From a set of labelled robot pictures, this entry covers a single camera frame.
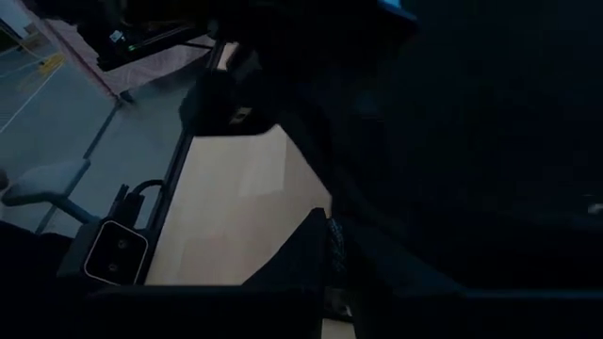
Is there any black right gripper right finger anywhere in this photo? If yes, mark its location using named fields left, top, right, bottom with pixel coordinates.
left=349, top=220, right=472, bottom=339

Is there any black camera cable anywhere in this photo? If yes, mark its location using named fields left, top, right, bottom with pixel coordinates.
left=106, top=178, right=166, bottom=230

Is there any black equipment with green light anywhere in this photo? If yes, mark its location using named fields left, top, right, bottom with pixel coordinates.
left=77, top=0, right=216, bottom=73

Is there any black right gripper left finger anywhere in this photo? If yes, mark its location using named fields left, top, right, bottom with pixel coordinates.
left=242, top=205, right=350, bottom=326

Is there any black backpack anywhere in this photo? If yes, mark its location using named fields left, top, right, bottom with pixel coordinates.
left=178, top=0, right=603, bottom=302

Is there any black aluminium table frame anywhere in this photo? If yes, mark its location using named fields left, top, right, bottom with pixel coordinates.
left=140, top=40, right=227, bottom=286

